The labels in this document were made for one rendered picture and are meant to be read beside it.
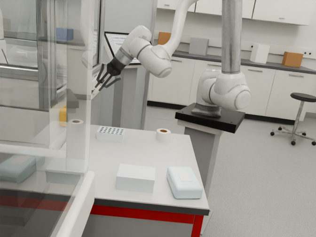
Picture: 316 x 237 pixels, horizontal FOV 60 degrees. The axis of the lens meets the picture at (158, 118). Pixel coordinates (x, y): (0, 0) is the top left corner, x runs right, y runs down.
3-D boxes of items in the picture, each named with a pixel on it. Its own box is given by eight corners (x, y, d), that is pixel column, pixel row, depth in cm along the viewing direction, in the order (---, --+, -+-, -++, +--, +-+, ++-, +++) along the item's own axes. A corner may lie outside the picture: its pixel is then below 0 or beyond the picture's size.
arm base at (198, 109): (221, 110, 187) (223, 102, 185) (220, 118, 166) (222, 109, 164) (194, 106, 191) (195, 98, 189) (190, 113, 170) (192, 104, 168)
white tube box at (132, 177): (154, 179, 100) (155, 167, 99) (153, 193, 92) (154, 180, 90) (119, 176, 100) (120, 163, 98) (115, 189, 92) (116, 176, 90)
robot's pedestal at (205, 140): (213, 211, 210) (233, 117, 185) (201, 236, 183) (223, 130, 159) (177, 198, 221) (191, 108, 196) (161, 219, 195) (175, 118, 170)
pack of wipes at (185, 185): (165, 175, 104) (167, 165, 102) (189, 176, 106) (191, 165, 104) (174, 200, 90) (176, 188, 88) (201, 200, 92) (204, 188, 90)
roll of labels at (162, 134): (166, 135, 142) (167, 128, 141) (171, 141, 136) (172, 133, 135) (154, 135, 140) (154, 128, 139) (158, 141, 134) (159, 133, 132)
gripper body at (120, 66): (127, 65, 148) (117, 77, 151) (115, 54, 147) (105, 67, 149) (126, 67, 141) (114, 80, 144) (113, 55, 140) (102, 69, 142)
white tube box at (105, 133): (125, 135, 136) (125, 128, 135) (122, 142, 128) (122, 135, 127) (100, 132, 136) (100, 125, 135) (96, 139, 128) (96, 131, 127)
